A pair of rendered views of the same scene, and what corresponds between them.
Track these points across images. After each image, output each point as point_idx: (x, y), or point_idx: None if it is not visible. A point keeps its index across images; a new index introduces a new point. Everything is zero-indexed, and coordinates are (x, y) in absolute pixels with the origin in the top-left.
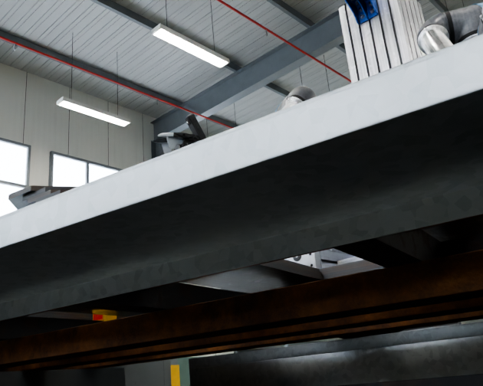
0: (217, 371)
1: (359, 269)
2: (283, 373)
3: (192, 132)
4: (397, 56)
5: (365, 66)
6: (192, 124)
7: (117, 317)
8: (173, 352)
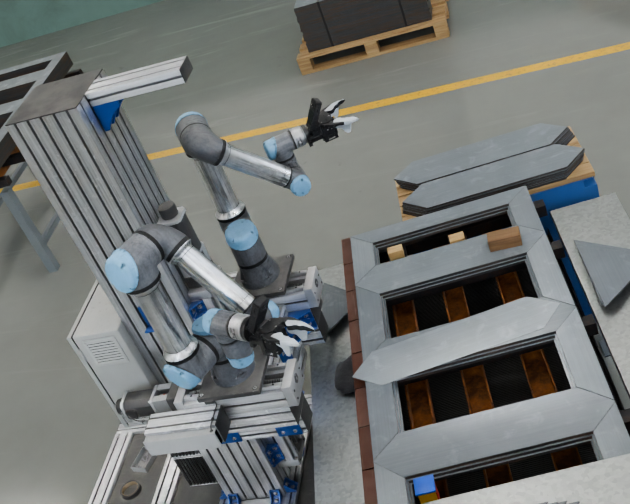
0: None
1: (388, 323)
2: None
3: (258, 320)
4: (145, 166)
5: (130, 182)
6: (267, 307)
7: (414, 500)
8: None
